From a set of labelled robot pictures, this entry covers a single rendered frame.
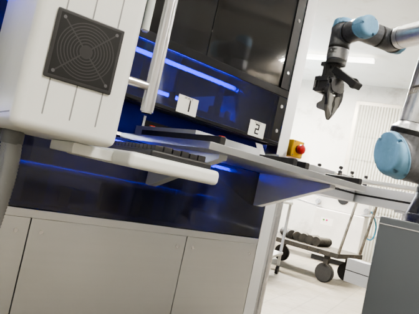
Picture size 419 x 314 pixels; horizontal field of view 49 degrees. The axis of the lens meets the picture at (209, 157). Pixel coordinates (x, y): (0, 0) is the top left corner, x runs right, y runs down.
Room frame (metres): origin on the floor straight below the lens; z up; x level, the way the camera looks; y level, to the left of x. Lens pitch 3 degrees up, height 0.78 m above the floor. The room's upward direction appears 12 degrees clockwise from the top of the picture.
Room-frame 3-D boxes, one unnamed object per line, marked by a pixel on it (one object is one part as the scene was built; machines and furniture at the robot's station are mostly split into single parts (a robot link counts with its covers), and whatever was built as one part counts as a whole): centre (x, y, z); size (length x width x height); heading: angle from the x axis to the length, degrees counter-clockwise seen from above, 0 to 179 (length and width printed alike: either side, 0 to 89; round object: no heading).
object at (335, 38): (1.62, -0.37, 1.39); 0.09 x 0.08 x 0.11; 20
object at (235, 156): (1.55, -0.12, 0.87); 0.70 x 0.48 x 0.02; 128
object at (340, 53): (1.62, -0.37, 1.32); 0.08 x 0.08 x 0.05
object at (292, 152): (1.96, -0.33, 0.99); 0.08 x 0.07 x 0.07; 38
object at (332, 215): (7.09, -2.17, 0.54); 2.28 x 0.57 x 1.07; 65
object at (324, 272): (5.49, -1.35, 0.50); 1.27 x 0.74 x 1.00; 52
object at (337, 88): (1.63, -0.36, 1.24); 0.09 x 0.08 x 0.12; 38
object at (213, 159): (1.39, 0.07, 0.79); 0.34 x 0.03 x 0.13; 38
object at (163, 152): (1.09, 0.16, 0.82); 0.40 x 0.14 x 0.02; 32
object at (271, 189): (1.70, -0.32, 0.79); 0.34 x 0.03 x 0.13; 38
